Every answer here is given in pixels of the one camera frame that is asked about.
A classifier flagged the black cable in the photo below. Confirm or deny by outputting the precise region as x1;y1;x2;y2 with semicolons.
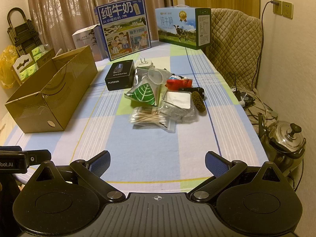
179;86;205;99

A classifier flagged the white charger plug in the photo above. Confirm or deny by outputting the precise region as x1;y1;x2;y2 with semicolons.
137;58;155;70

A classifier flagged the brown bumpy scrubber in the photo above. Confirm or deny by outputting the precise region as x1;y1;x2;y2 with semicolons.
192;91;206;114

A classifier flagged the tangle of floor cables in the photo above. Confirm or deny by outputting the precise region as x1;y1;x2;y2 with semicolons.
243;96;278;125

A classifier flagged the green milk carton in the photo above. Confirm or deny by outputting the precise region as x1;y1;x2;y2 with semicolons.
155;5;212;50

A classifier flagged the folded step ladder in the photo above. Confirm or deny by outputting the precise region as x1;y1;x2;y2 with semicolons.
7;7;41;52

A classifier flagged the white power strip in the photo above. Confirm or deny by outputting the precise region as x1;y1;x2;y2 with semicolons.
231;85;255;107

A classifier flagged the steel kettle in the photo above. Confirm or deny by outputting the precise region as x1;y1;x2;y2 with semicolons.
258;112;307;176

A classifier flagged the beige quilted chair cover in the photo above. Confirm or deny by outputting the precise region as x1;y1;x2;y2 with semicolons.
205;8;262;92

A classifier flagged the clear plastic cup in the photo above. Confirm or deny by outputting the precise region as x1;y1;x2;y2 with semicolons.
147;67;171;86

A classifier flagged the cream wooden chair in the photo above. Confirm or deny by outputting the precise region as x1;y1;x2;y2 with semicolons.
12;53;37;84

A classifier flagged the clear box with foil tray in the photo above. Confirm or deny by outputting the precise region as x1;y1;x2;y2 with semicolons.
157;90;195;122

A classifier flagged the bag of cotton swabs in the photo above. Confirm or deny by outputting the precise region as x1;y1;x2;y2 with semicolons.
129;107;177;132

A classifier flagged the yellow plastic bag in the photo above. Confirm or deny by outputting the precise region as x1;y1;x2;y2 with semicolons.
0;45;19;89

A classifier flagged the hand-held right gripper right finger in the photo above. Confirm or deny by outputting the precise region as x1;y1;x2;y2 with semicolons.
189;150;288;202

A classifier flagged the brown patterned curtain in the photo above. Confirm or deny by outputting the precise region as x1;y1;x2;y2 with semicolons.
26;0;182;52

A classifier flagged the blue milk carton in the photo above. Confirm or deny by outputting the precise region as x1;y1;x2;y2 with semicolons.
94;0;152;62

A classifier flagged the white humidifier box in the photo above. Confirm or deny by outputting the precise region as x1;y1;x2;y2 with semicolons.
72;25;109;61

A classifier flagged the red toy figure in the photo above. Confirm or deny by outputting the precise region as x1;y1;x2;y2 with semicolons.
165;75;193;90

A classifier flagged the brown cardboard box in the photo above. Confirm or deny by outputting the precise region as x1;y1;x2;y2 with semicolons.
5;45;98;134

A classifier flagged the black shaver box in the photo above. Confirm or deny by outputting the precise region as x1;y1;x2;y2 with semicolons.
105;60;135;91

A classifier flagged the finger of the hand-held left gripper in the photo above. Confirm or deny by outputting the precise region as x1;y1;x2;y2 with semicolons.
23;149;52;169

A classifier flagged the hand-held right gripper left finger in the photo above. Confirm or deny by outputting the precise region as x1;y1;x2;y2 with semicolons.
29;150;126;202

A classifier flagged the silver pouch with green leaf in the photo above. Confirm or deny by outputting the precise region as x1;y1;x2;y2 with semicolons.
124;68;163;107

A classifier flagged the cardboard carton of tissues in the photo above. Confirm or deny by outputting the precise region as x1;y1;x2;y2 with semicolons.
35;48;57;67

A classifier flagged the stack of green tissue packs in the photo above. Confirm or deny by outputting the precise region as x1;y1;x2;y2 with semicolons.
18;45;53;81

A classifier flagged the wall charger with cable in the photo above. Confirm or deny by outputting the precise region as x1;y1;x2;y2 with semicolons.
252;0;279;89

